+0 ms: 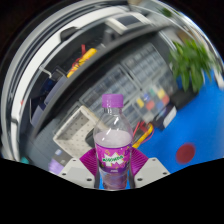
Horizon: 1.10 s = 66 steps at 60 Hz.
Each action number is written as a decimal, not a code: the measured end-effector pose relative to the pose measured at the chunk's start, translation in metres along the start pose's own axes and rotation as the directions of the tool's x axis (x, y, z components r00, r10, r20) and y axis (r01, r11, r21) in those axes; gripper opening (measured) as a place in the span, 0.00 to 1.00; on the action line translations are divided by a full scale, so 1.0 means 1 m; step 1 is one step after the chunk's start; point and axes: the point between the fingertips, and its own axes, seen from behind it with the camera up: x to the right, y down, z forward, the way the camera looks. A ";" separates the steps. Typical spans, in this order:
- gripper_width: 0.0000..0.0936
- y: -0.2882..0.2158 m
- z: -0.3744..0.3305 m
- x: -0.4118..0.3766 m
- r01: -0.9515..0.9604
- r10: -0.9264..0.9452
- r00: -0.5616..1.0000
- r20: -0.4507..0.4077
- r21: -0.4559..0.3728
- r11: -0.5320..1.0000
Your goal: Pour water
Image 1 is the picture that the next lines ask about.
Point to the flat round red coaster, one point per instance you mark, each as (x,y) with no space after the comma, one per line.
(185,153)

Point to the green potted plant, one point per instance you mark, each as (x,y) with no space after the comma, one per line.
(190,66)

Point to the white pegboard tray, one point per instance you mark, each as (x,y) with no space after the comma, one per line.
(75,133)

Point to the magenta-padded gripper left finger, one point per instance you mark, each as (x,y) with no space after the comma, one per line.
(75,170)

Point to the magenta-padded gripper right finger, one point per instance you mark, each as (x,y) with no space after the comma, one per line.
(153,170)

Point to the clear purple-capped drink bottle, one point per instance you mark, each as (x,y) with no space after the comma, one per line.
(112,143)

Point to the flat black box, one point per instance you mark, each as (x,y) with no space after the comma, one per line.
(181,98)

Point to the black card with blue spot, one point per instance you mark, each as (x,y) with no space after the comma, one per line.
(61,155)

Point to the grey small-parts drawer cabinet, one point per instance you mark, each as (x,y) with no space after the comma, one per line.
(110,86)
(133,111)
(145,63)

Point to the black shelf unit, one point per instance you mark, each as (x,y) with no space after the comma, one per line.
(66,86)

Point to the drawer cabinet with coloured drawers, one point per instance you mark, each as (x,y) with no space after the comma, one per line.
(155,103)

